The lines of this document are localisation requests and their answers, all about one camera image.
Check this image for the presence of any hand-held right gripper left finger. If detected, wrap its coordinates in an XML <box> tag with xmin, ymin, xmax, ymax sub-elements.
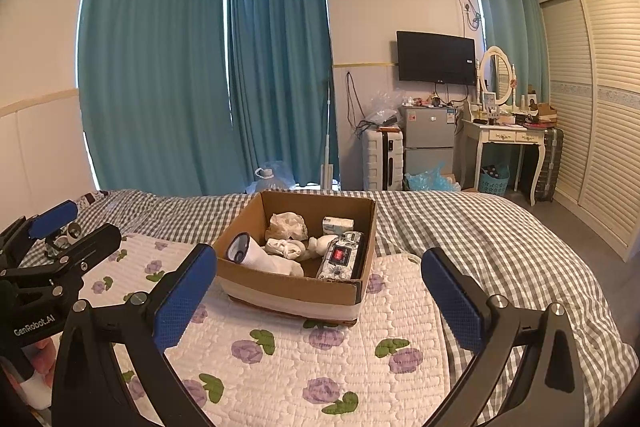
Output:
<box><xmin>51</xmin><ymin>243</ymin><xmax>218</xmax><ymax>427</ymax></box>

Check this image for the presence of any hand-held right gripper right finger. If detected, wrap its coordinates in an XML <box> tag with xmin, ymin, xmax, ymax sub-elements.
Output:
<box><xmin>421</xmin><ymin>248</ymin><xmax>586</xmax><ymax>427</ymax></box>

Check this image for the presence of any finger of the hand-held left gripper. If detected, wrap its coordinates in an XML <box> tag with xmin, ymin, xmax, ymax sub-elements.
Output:
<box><xmin>0</xmin><ymin>200</ymin><xmax>80</xmax><ymax>265</ymax></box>
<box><xmin>45</xmin><ymin>223</ymin><xmax>122</xmax><ymax>303</ymax></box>

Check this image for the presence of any white sock with blue cuff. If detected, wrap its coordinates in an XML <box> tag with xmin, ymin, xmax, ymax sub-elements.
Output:
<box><xmin>226</xmin><ymin>232</ymin><xmax>306</xmax><ymax>278</ymax></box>

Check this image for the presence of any brown cardboard box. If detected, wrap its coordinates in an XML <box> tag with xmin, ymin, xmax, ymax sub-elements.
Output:
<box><xmin>211</xmin><ymin>190</ymin><xmax>377</xmax><ymax>327</ymax></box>

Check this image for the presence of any floral tissue pack red label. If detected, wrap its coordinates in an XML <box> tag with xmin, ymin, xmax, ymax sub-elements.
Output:
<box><xmin>316</xmin><ymin>231</ymin><xmax>365</xmax><ymax>282</ymax></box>

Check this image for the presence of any cream cloth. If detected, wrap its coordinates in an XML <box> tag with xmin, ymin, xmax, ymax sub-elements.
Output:
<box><xmin>270</xmin><ymin>212</ymin><xmax>307</xmax><ymax>242</ymax></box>

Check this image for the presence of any small tissue packet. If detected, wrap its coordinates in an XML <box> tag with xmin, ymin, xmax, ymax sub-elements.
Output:
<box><xmin>321</xmin><ymin>216</ymin><xmax>355</xmax><ymax>235</ymax></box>

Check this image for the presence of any person's left hand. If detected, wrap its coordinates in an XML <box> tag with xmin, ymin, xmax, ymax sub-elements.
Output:
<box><xmin>24</xmin><ymin>338</ymin><xmax>59</xmax><ymax>379</ymax></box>

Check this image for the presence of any black and white cloth item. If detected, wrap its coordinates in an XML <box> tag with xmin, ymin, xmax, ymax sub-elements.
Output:
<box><xmin>47</xmin><ymin>222</ymin><xmax>83</xmax><ymax>253</ymax></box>

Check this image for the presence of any white floral quilted mat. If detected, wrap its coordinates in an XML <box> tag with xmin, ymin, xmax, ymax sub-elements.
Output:
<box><xmin>75</xmin><ymin>232</ymin><xmax>481</xmax><ymax>427</ymax></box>

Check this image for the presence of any blue plastic bag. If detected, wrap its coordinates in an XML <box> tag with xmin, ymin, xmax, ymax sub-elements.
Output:
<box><xmin>404</xmin><ymin>162</ymin><xmax>461</xmax><ymax>192</ymax></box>

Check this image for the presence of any teal plastic basket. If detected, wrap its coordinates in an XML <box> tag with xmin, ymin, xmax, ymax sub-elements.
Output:
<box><xmin>479</xmin><ymin>164</ymin><xmax>511</xmax><ymax>195</ymax></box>

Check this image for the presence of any clear water jug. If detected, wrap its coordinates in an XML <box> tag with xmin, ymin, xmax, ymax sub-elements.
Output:
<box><xmin>252</xmin><ymin>162</ymin><xmax>298</xmax><ymax>195</ymax></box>

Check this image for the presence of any grey mini fridge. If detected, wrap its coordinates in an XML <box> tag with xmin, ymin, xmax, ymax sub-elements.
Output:
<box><xmin>398</xmin><ymin>106</ymin><xmax>458</xmax><ymax>190</ymax></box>

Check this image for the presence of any white suitcase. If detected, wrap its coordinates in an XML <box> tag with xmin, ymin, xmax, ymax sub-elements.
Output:
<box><xmin>361</xmin><ymin>127</ymin><xmax>405</xmax><ymax>192</ymax></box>

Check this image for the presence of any dark suitcase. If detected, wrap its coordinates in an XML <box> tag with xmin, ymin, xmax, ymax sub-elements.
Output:
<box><xmin>520</xmin><ymin>127</ymin><xmax>565</xmax><ymax>202</ymax></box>

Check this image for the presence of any wide teal curtain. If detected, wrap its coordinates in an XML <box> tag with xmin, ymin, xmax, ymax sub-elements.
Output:
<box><xmin>77</xmin><ymin>0</ymin><xmax>236</xmax><ymax>198</ymax></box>

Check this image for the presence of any white dressing table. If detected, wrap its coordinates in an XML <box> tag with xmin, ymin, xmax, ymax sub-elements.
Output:
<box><xmin>460</xmin><ymin>117</ymin><xmax>548</xmax><ymax>206</ymax></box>

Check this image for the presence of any clutter on fridge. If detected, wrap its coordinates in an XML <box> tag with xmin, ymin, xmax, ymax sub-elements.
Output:
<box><xmin>402</xmin><ymin>94</ymin><xmax>458</xmax><ymax>108</ymax></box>

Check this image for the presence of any dressing table clutter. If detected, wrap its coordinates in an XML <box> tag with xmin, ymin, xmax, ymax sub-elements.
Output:
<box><xmin>465</xmin><ymin>94</ymin><xmax>558</xmax><ymax>126</ymax></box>

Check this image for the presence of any clear plastic bag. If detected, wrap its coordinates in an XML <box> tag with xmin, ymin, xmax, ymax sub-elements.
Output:
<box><xmin>367</xmin><ymin>91</ymin><xmax>403</xmax><ymax>128</ymax></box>

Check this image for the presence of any white oval vanity mirror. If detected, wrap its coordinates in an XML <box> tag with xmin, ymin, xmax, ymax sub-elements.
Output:
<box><xmin>479</xmin><ymin>46</ymin><xmax>516</xmax><ymax>112</ymax></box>

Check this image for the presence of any cream louvred wardrobe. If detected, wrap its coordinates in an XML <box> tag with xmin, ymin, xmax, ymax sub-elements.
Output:
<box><xmin>539</xmin><ymin>0</ymin><xmax>640</xmax><ymax>263</ymax></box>

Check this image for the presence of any teal corner curtain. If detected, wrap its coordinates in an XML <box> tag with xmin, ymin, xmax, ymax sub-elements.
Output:
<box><xmin>225</xmin><ymin>0</ymin><xmax>341</xmax><ymax>195</ymax></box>

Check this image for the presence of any narrow teal curtain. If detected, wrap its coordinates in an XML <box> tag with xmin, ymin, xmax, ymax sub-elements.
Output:
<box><xmin>470</xmin><ymin>0</ymin><xmax>551</xmax><ymax>118</ymax></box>

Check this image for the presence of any black wall cable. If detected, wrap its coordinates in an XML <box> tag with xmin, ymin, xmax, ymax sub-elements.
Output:
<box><xmin>346</xmin><ymin>72</ymin><xmax>371</xmax><ymax>138</ymax></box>

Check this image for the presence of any black wall television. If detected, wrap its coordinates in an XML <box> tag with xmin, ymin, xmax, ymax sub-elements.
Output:
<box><xmin>396</xmin><ymin>31</ymin><xmax>477</xmax><ymax>86</ymax></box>

